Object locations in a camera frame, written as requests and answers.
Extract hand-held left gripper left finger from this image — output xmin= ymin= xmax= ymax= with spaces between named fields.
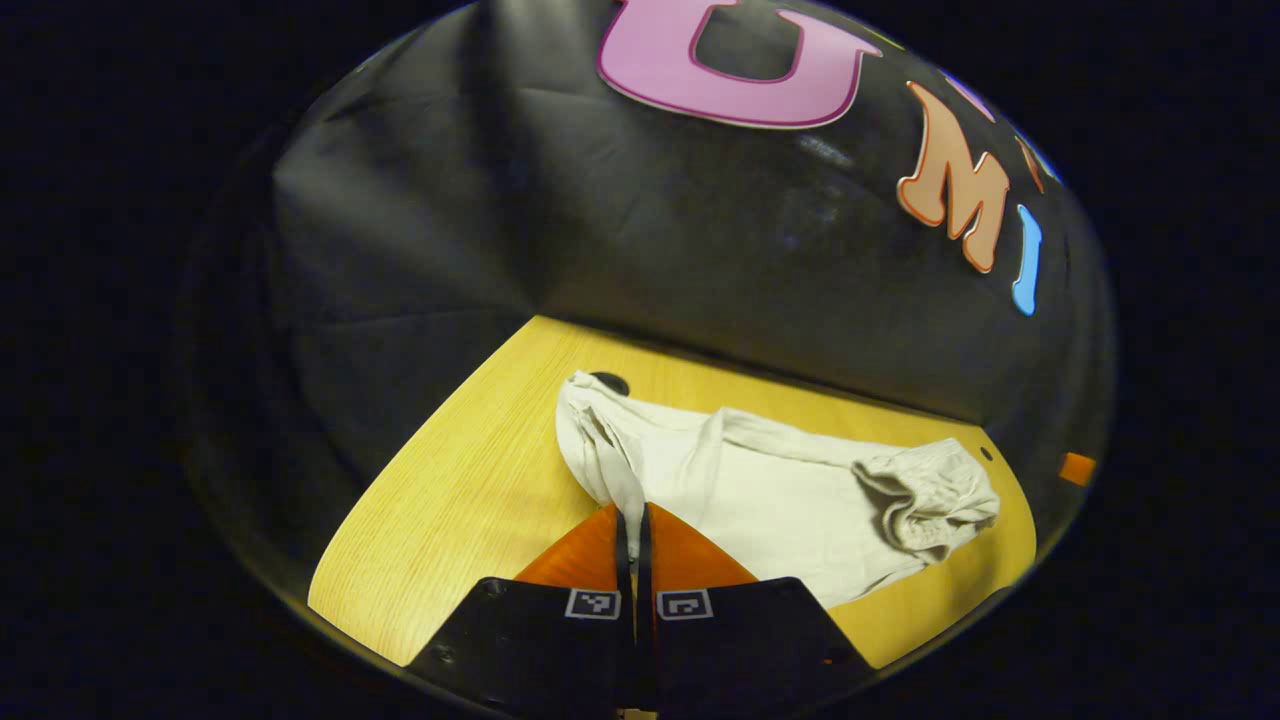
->
xmin=408 ymin=503 xmax=636 ymax=716

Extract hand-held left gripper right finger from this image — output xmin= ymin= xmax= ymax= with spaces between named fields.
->
xmin=640 ymin=503 xmax=876 ymax=716

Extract white jeans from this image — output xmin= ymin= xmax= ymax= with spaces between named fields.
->
xmin=555 ymin=370 xmax=1001 ymax=609

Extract black backdrop cloth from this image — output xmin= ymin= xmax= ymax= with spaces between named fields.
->
xmin=180 ymin=0 xmax=1116 ymax=601

